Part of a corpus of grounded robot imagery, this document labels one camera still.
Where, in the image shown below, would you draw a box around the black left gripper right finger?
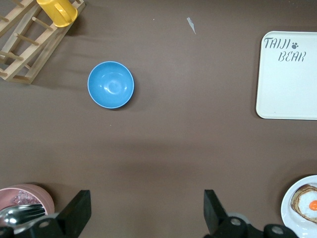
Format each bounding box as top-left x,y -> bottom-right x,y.
204,189 -> 264,238

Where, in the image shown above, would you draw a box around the pink bowl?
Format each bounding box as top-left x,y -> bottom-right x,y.
0,182 -> 55,225

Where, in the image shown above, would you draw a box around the fried egg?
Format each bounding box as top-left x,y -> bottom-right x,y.
297,190 -> 317,219

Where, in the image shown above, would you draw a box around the yellow mug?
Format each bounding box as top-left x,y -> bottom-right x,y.
36,0 -> 79,28

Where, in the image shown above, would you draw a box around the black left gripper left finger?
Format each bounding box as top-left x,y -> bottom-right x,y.
13,189 -> 92,238

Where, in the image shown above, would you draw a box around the white round plate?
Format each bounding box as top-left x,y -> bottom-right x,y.
281,175 -> 317,238

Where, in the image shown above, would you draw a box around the cream tray with bear print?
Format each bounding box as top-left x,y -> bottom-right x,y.
256,31 -> 317,120

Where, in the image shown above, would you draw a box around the brown bread slice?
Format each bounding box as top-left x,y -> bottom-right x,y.
290,183 -> 317,224

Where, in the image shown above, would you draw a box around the blue bowl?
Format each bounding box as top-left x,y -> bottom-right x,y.
87,61 -> 135,109

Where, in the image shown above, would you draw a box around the metal spoon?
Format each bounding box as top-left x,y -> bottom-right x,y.
0,203 -> 47,228

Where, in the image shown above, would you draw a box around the grey tape scrap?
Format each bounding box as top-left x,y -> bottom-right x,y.
186,17 -> 197,35

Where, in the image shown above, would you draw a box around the clear ice cubes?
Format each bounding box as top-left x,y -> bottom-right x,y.
12,190 -> 35,206

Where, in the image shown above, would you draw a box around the wooden peg drying rack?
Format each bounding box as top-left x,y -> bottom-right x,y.
0,0 -> 86,85

